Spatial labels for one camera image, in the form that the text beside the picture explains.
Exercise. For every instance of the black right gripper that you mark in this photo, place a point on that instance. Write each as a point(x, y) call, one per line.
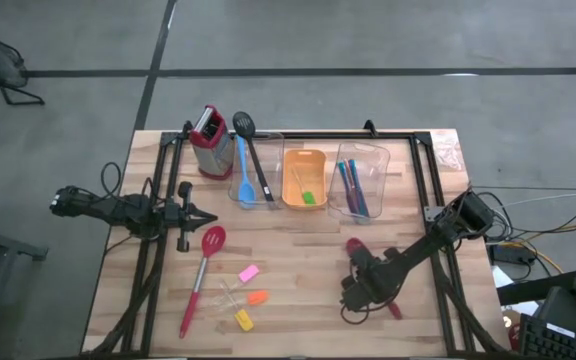
point(368, 287)

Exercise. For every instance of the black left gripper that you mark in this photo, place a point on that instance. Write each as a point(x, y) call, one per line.
point(184, 192)

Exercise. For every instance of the red silicone slotted spoon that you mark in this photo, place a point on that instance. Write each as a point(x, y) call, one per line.
point(355, 244)

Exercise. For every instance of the blue silicone spoon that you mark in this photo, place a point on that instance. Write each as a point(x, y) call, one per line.
point(246, 192)

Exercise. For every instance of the black slotted spoon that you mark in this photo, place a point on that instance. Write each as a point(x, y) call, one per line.
point(244, 125)

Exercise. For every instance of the iridescent cutlery piece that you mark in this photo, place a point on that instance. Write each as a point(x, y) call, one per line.
point(342, 172)

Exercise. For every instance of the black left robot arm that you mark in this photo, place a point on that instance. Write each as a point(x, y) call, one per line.
point(118, 210)

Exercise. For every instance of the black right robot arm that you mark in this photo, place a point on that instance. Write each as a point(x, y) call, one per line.
point(418, 245)

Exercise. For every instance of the steel box grater red trim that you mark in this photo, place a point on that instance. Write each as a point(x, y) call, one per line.
point(215, 155)

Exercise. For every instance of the clear plastic bin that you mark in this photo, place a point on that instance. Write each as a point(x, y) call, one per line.
point(378, 170)
point(274, 155)

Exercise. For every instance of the orange plastic bin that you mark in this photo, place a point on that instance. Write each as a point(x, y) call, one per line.
point(313, 170)

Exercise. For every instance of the white paper sheet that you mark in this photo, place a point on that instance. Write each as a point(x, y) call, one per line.
point(503, 277)

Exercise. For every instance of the black power adapter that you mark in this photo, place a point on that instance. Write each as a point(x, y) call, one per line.
point(513, 255)

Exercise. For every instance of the clear plastic bag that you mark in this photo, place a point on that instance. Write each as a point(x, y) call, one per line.
point(448, 150)

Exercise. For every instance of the black operator desk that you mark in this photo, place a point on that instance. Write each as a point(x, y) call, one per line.
point(533, 292)

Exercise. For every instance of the black keyboard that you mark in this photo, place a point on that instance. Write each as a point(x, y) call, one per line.
point(558, 345)

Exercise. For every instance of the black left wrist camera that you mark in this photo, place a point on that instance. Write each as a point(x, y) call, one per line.
point(169, 216)

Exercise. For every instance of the black frame clamp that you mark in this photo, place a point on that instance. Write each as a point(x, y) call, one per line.
point(187, 130)
point(370, 129)

